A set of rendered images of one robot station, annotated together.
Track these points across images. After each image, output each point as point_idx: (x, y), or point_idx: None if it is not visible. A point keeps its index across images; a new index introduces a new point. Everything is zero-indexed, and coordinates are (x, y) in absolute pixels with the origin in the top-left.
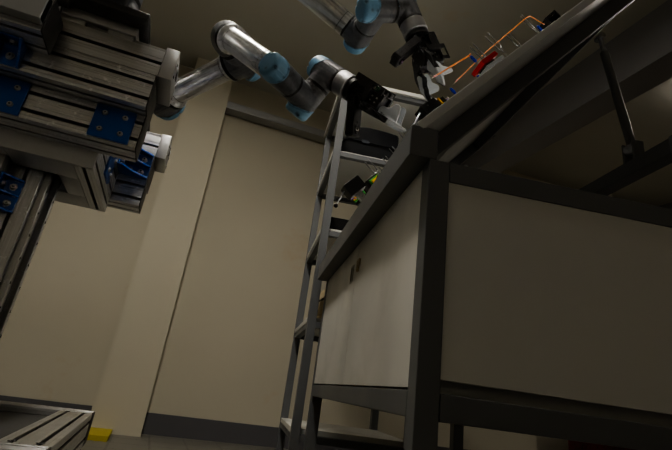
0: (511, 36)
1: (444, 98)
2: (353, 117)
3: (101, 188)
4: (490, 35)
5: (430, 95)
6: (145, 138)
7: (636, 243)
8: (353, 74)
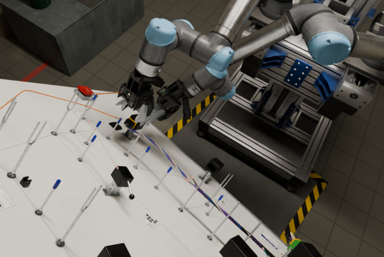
0: (36, 129)
1: (125, 120)
2: (182, 104)
3: (288, 87)
4: (75, 93)
5: (144, 125)
6: (343, 77)
7: None
8: (184, 79)
